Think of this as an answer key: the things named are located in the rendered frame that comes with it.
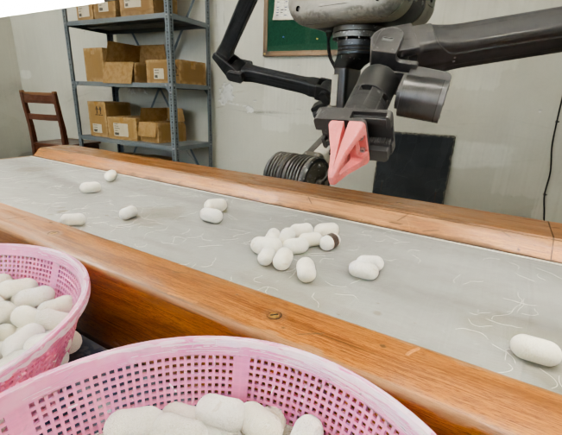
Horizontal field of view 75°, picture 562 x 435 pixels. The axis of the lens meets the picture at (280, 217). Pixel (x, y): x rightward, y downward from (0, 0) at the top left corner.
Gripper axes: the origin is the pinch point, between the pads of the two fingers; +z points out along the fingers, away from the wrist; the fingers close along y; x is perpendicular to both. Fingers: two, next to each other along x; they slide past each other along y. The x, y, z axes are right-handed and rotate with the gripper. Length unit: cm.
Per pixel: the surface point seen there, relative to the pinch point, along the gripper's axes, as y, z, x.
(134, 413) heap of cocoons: 1.4, 30.6, -12.9
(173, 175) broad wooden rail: -41.8, -6.1, 14.3
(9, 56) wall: -451, -169, 79
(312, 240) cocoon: -1.2, 6.8, 5.0
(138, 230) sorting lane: -24.2, 14.0, 0.8
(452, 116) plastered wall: -7, -161, 122
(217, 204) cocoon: -20.6, 2.9, 7.7
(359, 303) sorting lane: 8.3, 15.1, 0.1
